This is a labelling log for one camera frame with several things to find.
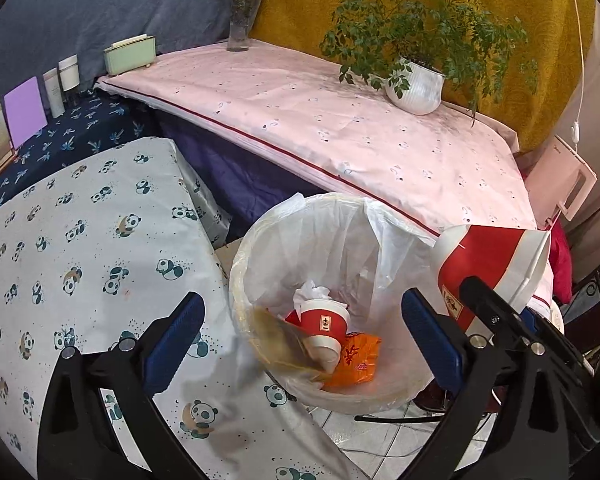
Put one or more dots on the panda print tablecloth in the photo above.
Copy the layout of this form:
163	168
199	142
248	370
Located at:
80	210

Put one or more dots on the purple board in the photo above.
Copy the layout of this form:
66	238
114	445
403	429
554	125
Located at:
25	110

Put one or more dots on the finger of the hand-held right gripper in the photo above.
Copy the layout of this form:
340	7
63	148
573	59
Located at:
534	316
485	300

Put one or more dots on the cream waste bin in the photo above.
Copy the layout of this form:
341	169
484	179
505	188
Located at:
240	280

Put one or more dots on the white ribbed plant pot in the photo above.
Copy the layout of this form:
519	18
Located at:
417	87

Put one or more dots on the green leafy plant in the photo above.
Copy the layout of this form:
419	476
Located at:
405	15

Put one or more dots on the dark blue printed cloth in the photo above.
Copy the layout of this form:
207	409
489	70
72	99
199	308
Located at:
80	130

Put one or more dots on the pink cloth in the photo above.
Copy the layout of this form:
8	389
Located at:
305	120

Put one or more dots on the green tissue box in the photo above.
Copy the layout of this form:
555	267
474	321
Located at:
130	57

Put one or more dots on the pink plastic case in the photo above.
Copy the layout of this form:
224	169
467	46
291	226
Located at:
560	175

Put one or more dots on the dark purple cloth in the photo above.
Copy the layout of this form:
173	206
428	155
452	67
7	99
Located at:
230	175

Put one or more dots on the blue backdrop cloth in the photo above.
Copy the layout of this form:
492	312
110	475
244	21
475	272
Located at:
105	0

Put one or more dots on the dark red cloth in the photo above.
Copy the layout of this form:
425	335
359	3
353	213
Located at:
561	260

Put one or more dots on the yellow backdrop cloth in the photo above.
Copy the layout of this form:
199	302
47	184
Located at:
540	10

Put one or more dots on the white jar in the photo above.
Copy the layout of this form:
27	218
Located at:
69	75

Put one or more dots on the large crushed red paper cup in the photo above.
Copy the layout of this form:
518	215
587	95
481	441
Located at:
485	255

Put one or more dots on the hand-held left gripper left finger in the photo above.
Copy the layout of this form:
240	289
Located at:
177	340

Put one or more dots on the orange foil packet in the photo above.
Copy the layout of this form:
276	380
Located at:
357	360

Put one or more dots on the brown packet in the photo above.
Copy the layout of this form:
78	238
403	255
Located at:
280	345

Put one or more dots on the small red paper cup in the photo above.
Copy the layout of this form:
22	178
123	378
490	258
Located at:
322	322

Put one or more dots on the white paper towel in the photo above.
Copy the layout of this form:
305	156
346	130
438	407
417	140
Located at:
312	294

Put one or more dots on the glass vase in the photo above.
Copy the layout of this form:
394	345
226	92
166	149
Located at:
242	25

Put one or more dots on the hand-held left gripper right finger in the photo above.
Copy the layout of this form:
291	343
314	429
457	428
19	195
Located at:
432	335

